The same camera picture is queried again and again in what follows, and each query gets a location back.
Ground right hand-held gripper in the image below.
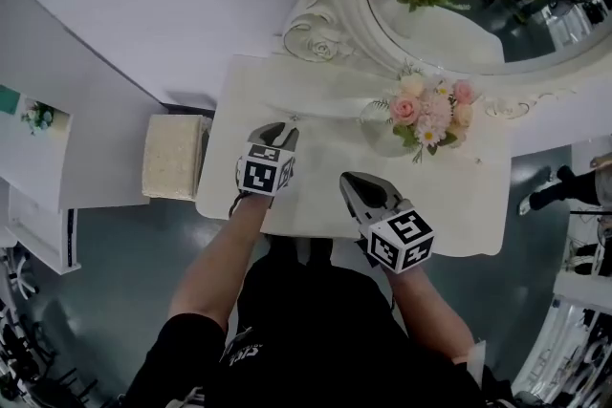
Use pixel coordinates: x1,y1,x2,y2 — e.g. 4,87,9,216
339,172,437,275

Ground person's left forearm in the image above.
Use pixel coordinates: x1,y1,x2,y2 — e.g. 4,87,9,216
167,193,273,331

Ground white pull-out desk tray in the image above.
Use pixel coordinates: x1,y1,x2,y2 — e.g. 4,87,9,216
3,181,82,276

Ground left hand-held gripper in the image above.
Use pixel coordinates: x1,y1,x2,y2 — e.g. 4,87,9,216
235,121,301,198

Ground teal square board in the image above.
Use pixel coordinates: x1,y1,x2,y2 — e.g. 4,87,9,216
0,84,23,116

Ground white shelf desk unit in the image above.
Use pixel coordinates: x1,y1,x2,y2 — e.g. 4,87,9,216
0,0,216,276

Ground cream dressing table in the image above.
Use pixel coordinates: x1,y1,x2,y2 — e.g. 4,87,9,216
194,54,513,258

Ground cream cushioned stool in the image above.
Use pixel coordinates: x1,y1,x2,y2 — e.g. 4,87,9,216
141,113,211,201

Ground pink flower bouquet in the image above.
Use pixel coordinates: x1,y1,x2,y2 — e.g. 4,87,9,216
370,61,482,163

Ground person's right forearm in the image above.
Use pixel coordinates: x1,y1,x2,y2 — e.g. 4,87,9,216
386,265,477,364

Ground white vase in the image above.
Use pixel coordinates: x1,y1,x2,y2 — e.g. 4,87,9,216
358,97,407,158

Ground small potted flowers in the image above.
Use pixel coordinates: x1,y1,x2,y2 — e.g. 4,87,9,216
19,98,73,140

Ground white swivel chair base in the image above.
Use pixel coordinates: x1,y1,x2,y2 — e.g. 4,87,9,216
0,247,40,300

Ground person's black shirt torso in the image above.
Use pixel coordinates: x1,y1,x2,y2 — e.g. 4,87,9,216
117,236,515,408

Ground oval white framed mirror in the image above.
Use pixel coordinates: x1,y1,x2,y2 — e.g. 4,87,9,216
281,0,612,120

